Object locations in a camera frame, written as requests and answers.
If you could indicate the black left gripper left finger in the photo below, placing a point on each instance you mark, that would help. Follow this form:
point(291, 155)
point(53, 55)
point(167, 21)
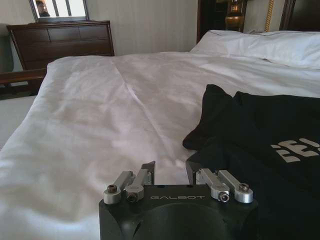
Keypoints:
point(140, 178)

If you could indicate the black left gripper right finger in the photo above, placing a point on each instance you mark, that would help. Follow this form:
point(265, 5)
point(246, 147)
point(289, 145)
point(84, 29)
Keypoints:
point(215, 180)

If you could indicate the black t-shirt with pale print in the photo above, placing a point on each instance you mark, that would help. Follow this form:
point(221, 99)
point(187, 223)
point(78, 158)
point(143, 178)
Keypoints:
point(260, 150)

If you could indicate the white duvet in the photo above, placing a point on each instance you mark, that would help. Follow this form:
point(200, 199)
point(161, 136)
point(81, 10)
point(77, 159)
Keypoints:
point(112, 120)

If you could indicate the white pillow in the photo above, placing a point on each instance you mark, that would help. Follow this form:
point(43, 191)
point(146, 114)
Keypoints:
point(260, 45)

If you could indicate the dark wooden dresser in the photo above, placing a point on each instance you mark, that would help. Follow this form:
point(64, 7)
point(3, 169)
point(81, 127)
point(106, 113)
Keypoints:
point(62, 42)

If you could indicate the brass bedside lamp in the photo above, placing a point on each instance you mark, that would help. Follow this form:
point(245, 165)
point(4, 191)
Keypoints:
point(233, 16)

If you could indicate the dark wooden headboard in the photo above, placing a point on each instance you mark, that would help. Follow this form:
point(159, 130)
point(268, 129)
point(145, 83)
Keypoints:
point(300, 15)

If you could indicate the framed mirror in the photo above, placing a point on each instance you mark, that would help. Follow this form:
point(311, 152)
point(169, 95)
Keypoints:
point(58, 10)

